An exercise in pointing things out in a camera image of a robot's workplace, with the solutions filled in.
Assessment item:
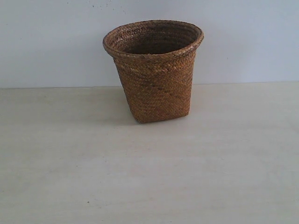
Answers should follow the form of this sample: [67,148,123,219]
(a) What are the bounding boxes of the brown woven wicker basket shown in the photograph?
[102,20,204,123]

